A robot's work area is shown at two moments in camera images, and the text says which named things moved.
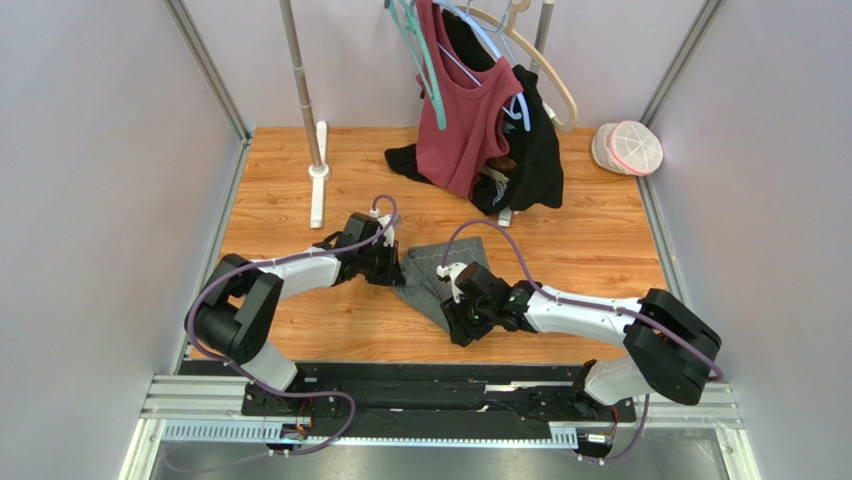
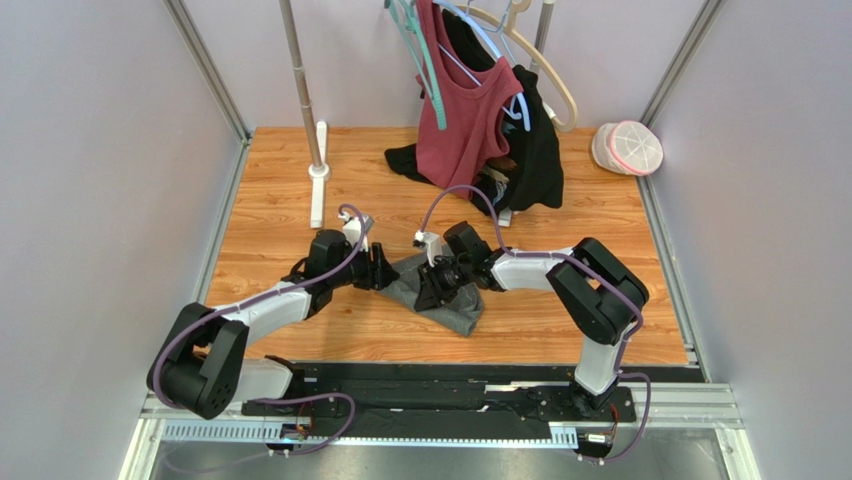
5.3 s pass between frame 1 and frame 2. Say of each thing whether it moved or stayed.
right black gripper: moved
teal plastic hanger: stayed
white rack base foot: stayed
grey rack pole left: stayed
